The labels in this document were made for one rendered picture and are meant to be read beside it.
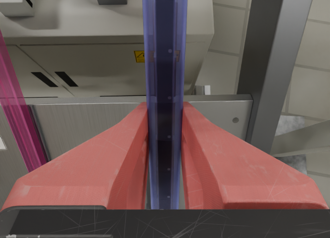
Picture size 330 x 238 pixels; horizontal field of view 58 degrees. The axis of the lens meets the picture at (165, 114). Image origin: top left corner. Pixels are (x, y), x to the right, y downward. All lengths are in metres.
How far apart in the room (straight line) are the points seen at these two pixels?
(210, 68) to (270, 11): 0.96
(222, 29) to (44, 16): 0.82
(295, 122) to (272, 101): 0.96
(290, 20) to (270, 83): 0.05
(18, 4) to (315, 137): 0.68
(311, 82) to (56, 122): 1.11
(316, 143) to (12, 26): 0.69
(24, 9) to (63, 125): 0.33
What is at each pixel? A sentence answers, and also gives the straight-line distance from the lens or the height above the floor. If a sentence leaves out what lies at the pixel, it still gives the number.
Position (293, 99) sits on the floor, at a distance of 1.23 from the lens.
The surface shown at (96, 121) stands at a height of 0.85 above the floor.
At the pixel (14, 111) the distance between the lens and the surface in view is 0.26.
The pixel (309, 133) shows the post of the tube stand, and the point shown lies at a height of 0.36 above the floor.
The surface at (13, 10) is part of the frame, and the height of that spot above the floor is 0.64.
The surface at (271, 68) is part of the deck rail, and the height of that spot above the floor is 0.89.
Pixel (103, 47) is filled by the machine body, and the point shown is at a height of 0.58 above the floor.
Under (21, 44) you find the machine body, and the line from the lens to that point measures 0.60.
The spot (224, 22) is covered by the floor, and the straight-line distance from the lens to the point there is 1.27.
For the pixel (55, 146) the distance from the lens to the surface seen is 0.29.
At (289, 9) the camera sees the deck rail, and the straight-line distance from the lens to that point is 0.21.
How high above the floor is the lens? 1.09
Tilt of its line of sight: 79 degrees down
